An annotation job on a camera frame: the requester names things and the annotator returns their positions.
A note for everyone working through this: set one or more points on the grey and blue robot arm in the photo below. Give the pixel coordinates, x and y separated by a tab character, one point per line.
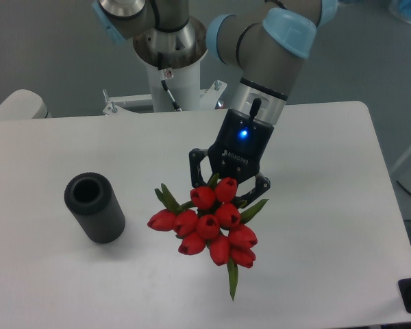
269	44

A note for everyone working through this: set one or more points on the dark grey ribbed vase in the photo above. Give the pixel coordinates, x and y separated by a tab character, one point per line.
91	199

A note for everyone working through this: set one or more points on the white metal base frame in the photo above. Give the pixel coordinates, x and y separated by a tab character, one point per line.
130	101

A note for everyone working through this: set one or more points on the white chair back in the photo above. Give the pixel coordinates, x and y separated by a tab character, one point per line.
23	105

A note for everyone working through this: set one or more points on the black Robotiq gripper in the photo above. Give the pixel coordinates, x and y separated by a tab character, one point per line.
236	153

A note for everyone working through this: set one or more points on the red tulip bouquet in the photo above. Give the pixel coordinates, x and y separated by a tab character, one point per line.
213	219

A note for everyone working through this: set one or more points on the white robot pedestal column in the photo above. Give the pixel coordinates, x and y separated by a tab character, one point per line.
183	83

